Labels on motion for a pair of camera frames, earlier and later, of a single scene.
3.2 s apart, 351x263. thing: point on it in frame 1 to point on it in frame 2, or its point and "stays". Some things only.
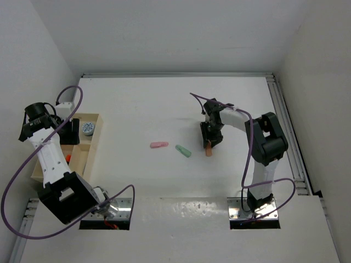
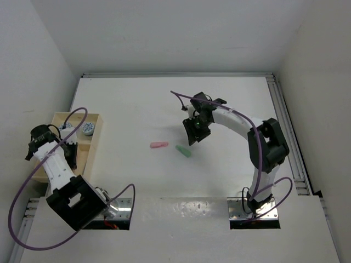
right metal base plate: x=238 y=209 stays
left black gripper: x=72 y=137 to x=71 y=161
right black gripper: x=215 y=139 to x=194 y=134
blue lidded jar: x=88 y=129 stays
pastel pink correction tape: x=157 y=144 stays
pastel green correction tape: x=184 y=152 stays
